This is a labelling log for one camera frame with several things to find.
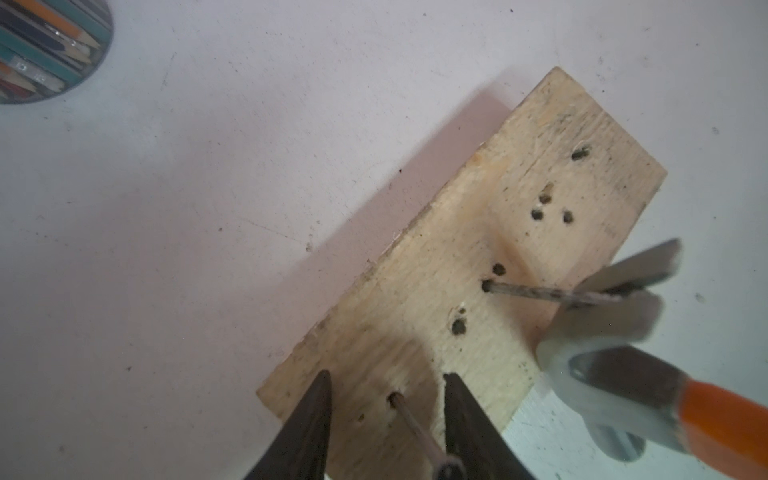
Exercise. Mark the claw hammer orange black handle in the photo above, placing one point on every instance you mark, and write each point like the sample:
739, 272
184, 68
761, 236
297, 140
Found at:
628, 397

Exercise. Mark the steel nail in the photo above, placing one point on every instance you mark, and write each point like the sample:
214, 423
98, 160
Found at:
549, 294
443, 465

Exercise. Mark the wooden block with nails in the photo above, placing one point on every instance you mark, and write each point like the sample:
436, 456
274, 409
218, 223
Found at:
551, 197

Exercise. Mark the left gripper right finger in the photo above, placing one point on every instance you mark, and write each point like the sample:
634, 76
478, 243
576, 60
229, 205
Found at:
471, 436

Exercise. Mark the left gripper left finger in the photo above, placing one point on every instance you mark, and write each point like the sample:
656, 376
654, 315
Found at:
300, 450

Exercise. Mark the cup of coloured pencils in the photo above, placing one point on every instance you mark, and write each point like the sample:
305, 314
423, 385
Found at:
49, 47

